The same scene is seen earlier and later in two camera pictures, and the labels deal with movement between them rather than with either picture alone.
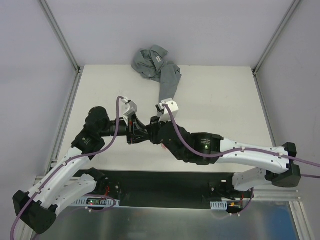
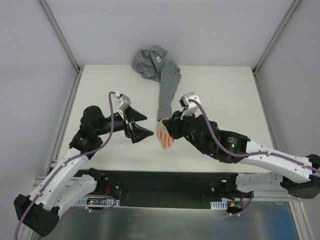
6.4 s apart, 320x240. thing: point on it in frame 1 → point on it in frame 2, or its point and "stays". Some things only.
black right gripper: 154,131 → 176,125
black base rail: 169,189 stays
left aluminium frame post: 58,32 stays
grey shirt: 151,62 stays
